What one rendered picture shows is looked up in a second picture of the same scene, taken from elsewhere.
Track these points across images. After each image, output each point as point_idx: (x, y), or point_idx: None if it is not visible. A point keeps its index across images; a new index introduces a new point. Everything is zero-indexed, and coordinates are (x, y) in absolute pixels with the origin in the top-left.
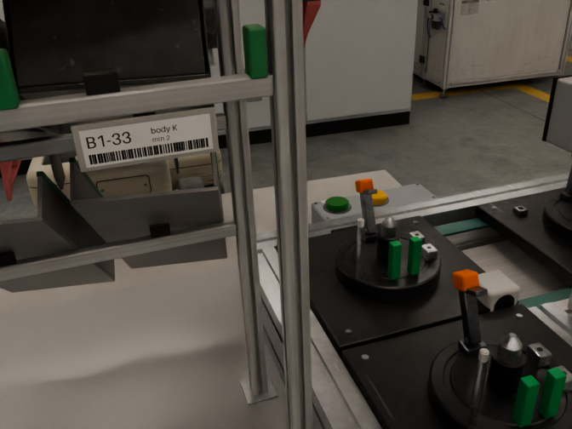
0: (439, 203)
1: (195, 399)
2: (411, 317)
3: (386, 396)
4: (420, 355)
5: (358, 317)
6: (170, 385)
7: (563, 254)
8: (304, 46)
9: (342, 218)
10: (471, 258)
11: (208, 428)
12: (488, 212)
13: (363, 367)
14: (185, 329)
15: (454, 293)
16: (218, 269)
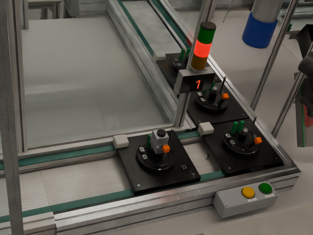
0: (216, 186)
1: (285, 146)
2: (231, 124)
3: (237, 105)
4: (229, 114)
5: (246, 126)
6: (295, 151)
7: (175, 143)
8: (304, 120)
9: (261, 180)
10: (201, 171)
11: (277, 138)
12: (197, 171)
13: (243, 112)
14: (303, 171)
15: (217, 131)
16: (308, 203)
